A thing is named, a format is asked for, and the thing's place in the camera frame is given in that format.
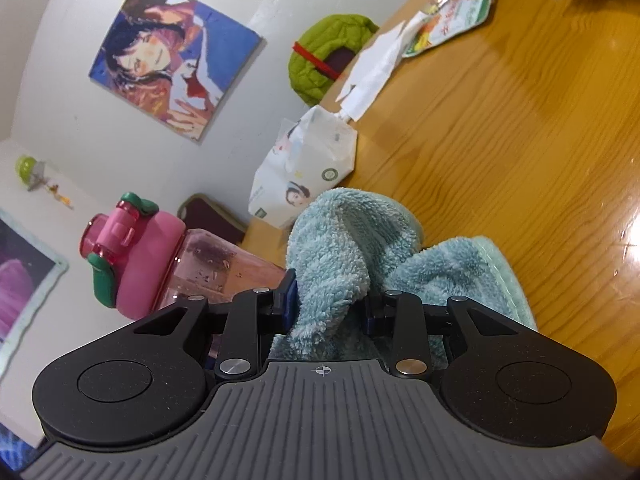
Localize teal striped towel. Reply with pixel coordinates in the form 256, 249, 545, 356
270, 187, 538, 363

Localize pink water bottle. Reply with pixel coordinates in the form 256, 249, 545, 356
79, 192, 301, 321

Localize orange green snack packet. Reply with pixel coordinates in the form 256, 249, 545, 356
401, 0, 501, 58

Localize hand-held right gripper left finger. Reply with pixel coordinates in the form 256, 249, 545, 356
132, 269, 300, 380

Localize maroon chair gold frame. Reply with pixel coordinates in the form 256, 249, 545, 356
176, 192, 248, 247
327, 46, 358, 73

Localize hanging wall ornament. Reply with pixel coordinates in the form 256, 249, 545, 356
14, 155, 76, 211

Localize long white paper towel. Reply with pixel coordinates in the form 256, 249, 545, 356
334, 20, 426, 123

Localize red strap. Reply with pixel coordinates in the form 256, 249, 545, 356
292, 41, 346, 81

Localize purple framed wall picture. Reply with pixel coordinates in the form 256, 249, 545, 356
0, 210, 69, 368

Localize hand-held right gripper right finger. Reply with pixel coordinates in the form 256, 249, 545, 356
364, 289, 523, 380

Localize green puffer jacket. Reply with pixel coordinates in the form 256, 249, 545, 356
287, 12, 381, 108

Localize white tissue pack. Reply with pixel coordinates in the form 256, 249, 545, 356
248, 105, 360, 228

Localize anime wall poster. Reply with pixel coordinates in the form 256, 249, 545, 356
88, 0, 264, 145

